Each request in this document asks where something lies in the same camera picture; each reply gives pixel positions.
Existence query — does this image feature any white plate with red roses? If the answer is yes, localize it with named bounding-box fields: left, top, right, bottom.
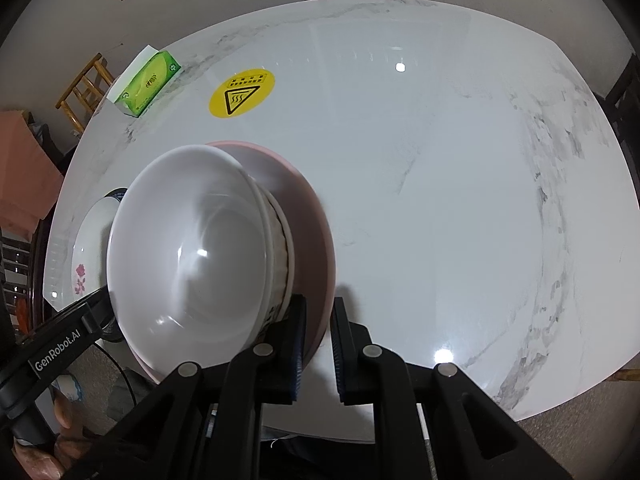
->
left=74, top=195, right=126, bottom=311

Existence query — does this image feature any person's left hand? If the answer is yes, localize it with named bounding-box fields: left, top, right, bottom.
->
left=12, top=395, right=101, bottom=480

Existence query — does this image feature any green tissue pack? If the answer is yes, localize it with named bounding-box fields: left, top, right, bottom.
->
left=107, top=46, right=183, bottom=119

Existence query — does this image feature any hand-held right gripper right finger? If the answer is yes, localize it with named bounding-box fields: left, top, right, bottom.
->
left=331, top=297, right=571, bottom=480

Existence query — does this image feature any round yellow warning sticker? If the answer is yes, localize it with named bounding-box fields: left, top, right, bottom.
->
left=208, top=67, right=277, bottom=119

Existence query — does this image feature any dark wooden chair with cloth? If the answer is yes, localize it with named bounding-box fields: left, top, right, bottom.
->
left=0, top=225, right=48, bottom=333

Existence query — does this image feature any dark carved wooden chair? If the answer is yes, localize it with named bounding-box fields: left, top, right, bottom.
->
left=595, top=52, right=640, bottom=161

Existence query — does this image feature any small white ribbed orange bowl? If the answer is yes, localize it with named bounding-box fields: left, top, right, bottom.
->
left=106, top=145, right=273, bottom=367

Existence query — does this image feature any bamboo chair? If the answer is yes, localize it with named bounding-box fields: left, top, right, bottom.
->
left=55, top=53, right=117, bottom=136

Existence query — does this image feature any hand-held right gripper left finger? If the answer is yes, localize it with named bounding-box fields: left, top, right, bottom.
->
left=90, top=294, right=307, bottom=480

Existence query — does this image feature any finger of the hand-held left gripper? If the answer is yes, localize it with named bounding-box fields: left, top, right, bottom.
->
left=82, top=285, right=121, bottom=339

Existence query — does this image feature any pink bowl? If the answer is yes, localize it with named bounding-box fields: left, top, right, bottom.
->
left=129, top=140, right=337, bottom=383

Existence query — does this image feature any white bowl with blue cartoon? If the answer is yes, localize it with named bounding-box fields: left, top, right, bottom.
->
left=257, top=187, right=297, bottom=333

